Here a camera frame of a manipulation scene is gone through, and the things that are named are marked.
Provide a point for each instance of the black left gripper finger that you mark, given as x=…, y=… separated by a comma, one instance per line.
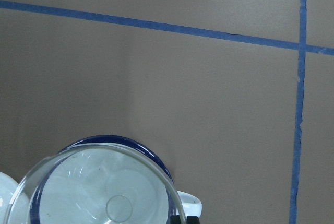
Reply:
x=193, y=220

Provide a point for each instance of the clear glass funnel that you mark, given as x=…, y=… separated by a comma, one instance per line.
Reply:
x=104, y=182

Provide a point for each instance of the white mug lid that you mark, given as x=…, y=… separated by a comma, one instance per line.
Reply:
x=14, y=205

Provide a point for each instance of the white enamel mug blue rim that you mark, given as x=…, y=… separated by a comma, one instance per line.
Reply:
x=191, y=203

